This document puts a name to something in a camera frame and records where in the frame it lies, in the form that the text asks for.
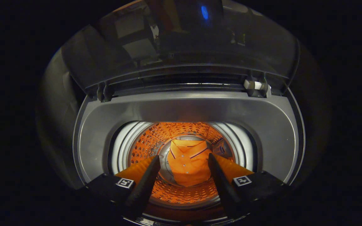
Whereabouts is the yellow polo shirt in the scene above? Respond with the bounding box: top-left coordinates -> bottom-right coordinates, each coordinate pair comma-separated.
167,139 -> 213,188

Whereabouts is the grey washing machine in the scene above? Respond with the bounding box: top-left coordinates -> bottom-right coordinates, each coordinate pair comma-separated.
73,82 -> 306,226

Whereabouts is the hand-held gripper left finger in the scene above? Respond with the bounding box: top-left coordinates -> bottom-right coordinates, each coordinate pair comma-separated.
85,155 -> 162,220

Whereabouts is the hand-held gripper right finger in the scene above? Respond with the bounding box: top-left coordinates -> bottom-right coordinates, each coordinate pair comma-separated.
208,153 -> 292,219

